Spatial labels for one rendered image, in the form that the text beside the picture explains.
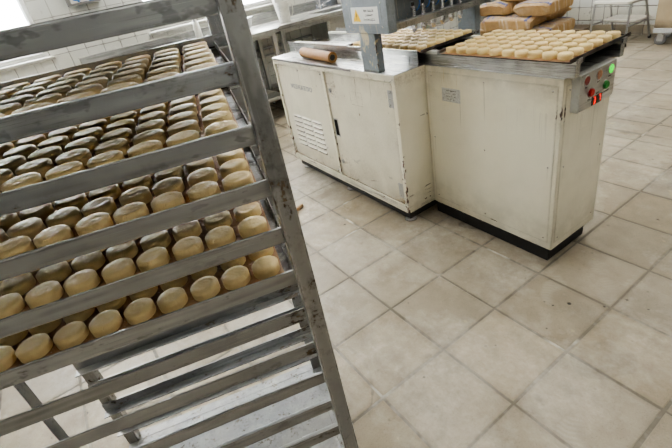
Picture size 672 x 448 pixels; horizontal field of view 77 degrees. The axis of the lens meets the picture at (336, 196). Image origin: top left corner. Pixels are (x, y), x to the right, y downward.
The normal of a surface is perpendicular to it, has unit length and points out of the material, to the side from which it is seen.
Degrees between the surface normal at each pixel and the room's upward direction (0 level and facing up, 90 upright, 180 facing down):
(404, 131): 90
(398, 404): 0
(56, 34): 90
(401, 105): 90
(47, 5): 90
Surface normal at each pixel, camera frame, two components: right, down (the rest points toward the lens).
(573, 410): -0.18, -0.86
